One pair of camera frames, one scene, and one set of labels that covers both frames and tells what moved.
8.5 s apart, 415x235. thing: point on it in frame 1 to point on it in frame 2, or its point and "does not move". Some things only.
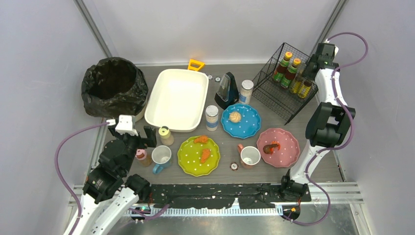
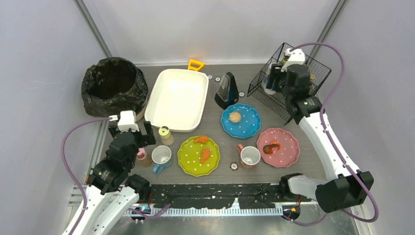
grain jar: (212, 115) to (264, 82)
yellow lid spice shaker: (166, 137) does not move
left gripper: (140, 139) does not move
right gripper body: (311, 69) to (279, 75)
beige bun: (235, 117) does not move
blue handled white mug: (161, 156) does not move
